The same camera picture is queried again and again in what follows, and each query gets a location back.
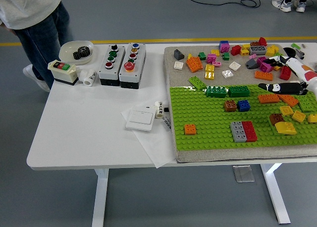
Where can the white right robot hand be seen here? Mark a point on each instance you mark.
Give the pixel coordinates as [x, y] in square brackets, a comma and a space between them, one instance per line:
[304, 73]

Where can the dark green 2x4 brick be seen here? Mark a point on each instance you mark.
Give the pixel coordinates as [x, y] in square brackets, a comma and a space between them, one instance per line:
[238, 91]
[216, 91]

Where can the blue 2x2 brick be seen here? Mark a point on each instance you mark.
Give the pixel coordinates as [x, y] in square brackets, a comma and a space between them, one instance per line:
[243, 105]

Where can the brown 2x2 brick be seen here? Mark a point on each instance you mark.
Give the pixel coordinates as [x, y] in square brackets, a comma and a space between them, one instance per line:
[277, 118]
[230, 106]

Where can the lime green studded baseplate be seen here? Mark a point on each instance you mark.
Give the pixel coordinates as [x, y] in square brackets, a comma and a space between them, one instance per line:
[210, 137]

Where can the red 2x4 brick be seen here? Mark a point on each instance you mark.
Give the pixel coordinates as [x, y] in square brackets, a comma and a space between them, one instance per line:
[284, 73]
[250, 130]

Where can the yellow 2x2 brick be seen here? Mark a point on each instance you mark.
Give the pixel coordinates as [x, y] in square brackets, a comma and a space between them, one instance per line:
[286, 110]
[299, 115]
[244, 52]
[276, 68]
[246, 46]
[312, 118]
[209, 75]
[209, 68]
[215, 52]

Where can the orange 2x4 brick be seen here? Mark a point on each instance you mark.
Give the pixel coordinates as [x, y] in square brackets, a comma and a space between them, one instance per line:
[263, 75]
[268, 98]
[288, 101]

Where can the lime green brick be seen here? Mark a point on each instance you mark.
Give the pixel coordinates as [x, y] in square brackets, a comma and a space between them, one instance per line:
[277, 54]

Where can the magenta 2x2 brick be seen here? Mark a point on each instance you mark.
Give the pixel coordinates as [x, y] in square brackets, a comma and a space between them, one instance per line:
[225, 48]
[266, 68]
[260, 60]

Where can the large yellow brick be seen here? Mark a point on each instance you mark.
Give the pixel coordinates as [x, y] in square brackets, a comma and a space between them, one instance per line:
[272, 50]

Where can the grey 2x4 brick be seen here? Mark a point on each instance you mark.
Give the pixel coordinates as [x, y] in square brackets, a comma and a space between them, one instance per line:
[257, 50]
[237, 132]

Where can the red slope brick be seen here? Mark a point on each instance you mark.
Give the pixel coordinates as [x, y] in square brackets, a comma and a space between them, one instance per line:
[262, 41]

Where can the dark grey slope brick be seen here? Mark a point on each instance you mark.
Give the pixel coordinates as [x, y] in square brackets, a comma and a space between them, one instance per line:
[251, 64]
[178, 54]

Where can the yellow curved slope brick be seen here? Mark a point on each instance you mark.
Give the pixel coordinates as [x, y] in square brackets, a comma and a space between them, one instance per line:
[285, 128]

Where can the small dark green brick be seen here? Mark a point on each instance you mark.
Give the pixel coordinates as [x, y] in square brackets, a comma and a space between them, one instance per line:
[226, 56]
[202, 56]

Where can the pink 2x2 brick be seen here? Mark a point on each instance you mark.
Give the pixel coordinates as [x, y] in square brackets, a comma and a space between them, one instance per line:
[211, 58]

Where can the wide orange brick block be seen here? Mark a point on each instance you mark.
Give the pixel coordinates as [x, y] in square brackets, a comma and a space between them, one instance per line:
[194, 64]

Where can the tiny yellow brick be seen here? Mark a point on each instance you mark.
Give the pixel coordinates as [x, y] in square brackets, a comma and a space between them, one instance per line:
[189, 56]

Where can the orange 2x2 brick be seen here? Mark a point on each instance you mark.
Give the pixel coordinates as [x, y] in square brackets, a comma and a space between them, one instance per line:
[190, 129]

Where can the grey metal tool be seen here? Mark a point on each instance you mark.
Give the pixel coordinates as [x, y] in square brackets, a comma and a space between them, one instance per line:
[300, 53]

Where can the small lime green block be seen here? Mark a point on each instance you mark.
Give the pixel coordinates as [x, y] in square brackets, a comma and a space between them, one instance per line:
[295, 45]

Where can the green square plate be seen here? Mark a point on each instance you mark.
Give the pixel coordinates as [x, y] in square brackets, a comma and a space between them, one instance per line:
[308, 103]

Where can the pink flat tile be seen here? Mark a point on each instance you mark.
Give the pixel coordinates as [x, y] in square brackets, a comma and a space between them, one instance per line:
[253, 56]
[217, 64]

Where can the small green plate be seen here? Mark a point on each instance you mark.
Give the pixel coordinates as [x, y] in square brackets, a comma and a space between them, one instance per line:
[272, 130]

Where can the white square tile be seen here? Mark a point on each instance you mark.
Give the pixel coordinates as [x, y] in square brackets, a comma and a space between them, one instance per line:
[227, 74]
[234, 66]
[178, 65]

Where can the person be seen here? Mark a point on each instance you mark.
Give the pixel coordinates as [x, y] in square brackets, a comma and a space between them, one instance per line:
[29, 6]
[284, 2]

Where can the green 2x4 flat plate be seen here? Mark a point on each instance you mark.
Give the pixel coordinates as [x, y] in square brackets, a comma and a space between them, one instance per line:
[197, 83]

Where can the grey-brown mat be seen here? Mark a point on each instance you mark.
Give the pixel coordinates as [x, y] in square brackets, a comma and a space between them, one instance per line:
[223, 156]

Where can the silver floor plate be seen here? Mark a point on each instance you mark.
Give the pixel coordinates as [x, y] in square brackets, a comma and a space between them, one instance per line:
[243, 173]

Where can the white table leg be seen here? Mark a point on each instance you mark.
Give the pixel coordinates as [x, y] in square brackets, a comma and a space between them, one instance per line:
[100, 197]
[275, 194]

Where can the white printed label strip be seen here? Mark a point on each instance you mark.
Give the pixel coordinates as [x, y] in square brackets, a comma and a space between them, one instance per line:
[168, 124]

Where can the small white pipe coupling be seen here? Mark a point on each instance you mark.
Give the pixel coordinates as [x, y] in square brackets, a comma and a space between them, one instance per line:
[159, 109]

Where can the white paper sheet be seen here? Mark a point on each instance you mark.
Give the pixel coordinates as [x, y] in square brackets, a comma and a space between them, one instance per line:
[153, 147]

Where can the grey emergency-stop button box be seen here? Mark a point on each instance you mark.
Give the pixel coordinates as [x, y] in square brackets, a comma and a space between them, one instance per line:
[128, 75]

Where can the grey four-button control box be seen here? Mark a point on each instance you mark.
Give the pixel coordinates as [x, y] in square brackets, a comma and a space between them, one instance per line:
[109, 72]

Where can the white pipe tee fitting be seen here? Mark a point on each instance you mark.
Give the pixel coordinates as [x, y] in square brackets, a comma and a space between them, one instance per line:
[88, 78]

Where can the black gear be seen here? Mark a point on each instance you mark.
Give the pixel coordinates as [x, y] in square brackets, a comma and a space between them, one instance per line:
[77, 56]
[84, 51]

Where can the white oval bowl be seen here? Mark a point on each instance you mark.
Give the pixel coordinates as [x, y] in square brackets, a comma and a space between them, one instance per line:
[67, 48]

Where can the white wall switch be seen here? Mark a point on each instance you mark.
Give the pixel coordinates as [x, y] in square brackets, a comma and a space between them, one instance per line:
[140, 118]

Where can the cream red-green switch box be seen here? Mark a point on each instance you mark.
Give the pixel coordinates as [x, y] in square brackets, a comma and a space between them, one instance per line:
[62, 72]

